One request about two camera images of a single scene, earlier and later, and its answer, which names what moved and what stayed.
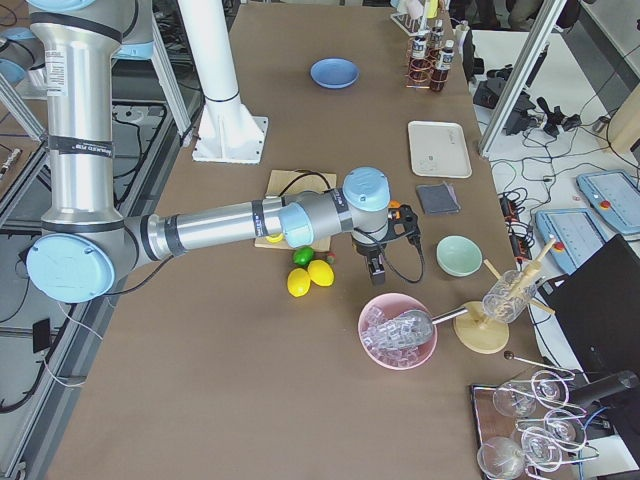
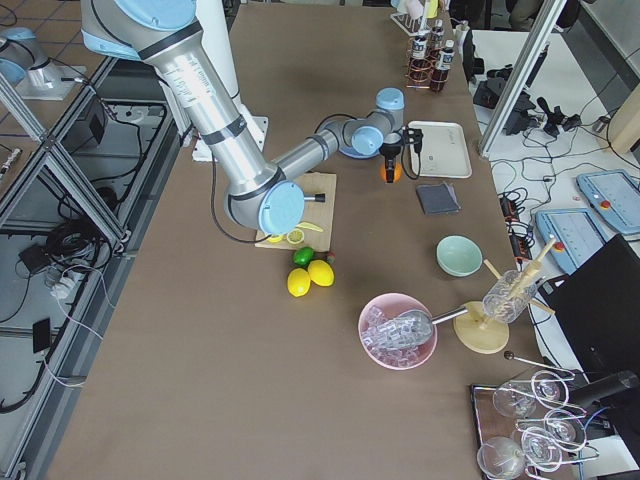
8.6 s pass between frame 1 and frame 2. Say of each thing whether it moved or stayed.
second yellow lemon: stayed
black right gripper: moved
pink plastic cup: stayed
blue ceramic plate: moved
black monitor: stayed
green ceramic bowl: stayed
